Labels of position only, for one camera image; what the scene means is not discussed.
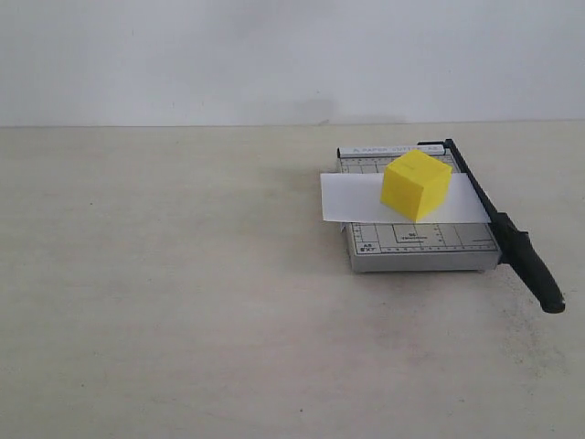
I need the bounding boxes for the white paper sheet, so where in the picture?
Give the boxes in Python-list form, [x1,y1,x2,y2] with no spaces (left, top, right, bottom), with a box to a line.
[321,173,490,224]

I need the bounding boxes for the grey paper cutter base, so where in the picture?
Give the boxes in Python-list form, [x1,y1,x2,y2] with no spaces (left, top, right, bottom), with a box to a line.
[337,142,500,273]

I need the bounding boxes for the black cutter blade arm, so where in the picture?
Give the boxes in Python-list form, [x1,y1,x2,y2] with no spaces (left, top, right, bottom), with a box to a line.
[417,138,566,314]

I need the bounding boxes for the yellow cube block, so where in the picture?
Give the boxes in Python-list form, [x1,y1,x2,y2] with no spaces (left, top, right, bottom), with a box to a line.
[380,149,452,222]

